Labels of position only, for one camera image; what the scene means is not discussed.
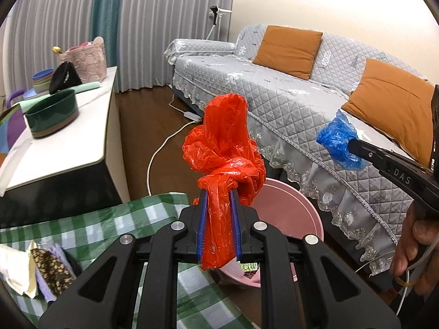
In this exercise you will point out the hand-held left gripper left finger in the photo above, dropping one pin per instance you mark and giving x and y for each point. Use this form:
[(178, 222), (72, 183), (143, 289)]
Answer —
[(202, 219)]

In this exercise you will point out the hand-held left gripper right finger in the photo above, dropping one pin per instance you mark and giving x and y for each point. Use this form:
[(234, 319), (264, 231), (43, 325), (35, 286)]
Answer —
[(235, 219)]

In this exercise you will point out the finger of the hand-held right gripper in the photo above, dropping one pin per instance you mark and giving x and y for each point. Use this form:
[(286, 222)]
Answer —
[(367, 152)]

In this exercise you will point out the blue plastic cover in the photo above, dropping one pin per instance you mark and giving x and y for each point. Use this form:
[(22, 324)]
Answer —
[(336, 137)]

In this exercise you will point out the green panda snack pouch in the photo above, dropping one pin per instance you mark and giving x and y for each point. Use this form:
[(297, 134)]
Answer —
[(248, 267)]

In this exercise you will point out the pink plastic basin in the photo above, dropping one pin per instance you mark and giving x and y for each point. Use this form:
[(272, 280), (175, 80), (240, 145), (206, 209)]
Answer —
[(291, 209)]

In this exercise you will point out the knotted red plastic bag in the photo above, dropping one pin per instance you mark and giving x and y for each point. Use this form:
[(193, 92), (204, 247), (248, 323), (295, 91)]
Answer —
[(223, 144)]

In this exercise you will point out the dark floral cloth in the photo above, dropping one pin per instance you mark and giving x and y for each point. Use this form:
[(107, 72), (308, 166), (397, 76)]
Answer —
[(51, 270)]

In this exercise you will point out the purple foam net sleeve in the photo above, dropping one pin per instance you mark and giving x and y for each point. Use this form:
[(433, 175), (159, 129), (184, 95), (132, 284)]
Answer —
[(46, 289)]

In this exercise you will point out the white paper bag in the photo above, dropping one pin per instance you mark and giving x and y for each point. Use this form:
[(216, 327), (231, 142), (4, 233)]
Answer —
[(17, 267)]

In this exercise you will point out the person's right hand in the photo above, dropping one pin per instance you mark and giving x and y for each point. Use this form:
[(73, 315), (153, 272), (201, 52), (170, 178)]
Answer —
[(411, 246)]

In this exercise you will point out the orange cushion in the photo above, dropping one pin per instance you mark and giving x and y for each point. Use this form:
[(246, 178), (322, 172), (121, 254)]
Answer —
[(387, 109), (288, 51)]

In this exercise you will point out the green white checkered tablecloth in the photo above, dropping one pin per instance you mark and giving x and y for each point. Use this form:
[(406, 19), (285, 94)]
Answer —
[(103, 219)]

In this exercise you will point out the white power strip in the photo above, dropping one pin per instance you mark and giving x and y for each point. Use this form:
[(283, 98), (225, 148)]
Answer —
[(192, 116)]

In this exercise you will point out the grey quilted sofa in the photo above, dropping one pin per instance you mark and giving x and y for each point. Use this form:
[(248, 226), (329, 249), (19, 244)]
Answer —
[(274, 85)]

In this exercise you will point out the white top coffee table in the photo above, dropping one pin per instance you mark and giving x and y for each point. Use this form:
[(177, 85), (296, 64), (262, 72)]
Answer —
[(68, 144)]

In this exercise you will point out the mint green cloth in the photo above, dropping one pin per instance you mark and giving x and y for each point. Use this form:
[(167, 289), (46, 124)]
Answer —
[(87, 87)]

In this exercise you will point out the green round bowl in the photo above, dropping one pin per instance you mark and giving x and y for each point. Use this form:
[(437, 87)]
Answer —
[(51, 113)]

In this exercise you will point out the pink quilted basket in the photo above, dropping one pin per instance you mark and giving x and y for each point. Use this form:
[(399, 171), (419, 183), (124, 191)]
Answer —
[(89, 61)]

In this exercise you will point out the grey pleated curtain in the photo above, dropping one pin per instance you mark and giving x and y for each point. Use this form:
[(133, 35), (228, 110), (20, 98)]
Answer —
[(171, 24), (51, 13)]

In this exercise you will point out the black hat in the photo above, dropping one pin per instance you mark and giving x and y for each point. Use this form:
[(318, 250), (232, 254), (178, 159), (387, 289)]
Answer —
[(63, 77)]

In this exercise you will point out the colourful tin box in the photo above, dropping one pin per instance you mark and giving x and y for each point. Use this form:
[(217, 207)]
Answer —
[(12, 126)]

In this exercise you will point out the stack of pastel bowls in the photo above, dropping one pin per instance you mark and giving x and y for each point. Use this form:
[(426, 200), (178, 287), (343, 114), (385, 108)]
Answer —
[(43, 78)]

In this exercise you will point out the yellow artificial flower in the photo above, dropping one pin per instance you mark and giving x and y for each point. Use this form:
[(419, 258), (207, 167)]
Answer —
[(56, 50)]

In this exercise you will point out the teal curtain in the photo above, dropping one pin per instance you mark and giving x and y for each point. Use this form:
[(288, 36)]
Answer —
[(106, 13)]

